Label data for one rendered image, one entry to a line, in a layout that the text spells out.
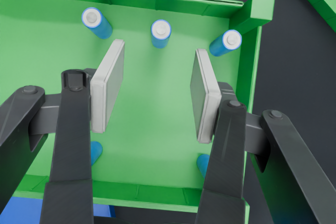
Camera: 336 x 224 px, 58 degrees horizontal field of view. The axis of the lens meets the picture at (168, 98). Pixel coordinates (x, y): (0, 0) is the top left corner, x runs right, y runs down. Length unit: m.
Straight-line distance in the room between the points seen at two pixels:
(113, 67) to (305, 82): 0.69
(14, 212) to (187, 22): 0.66
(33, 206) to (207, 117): 0.72
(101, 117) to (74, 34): 0.20
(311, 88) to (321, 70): 0.05
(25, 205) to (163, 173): 0.55
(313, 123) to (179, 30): 0.57
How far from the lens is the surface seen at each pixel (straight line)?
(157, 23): 0.27
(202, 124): 0.16
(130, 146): 0.34
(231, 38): 0.28
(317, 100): 0.84
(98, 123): 0.16
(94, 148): 0.32
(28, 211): 0.85
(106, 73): 0.16
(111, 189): 0.33
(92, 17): 0.28
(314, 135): 0.85
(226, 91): 0.17
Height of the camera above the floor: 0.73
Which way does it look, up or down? 86 degrees down
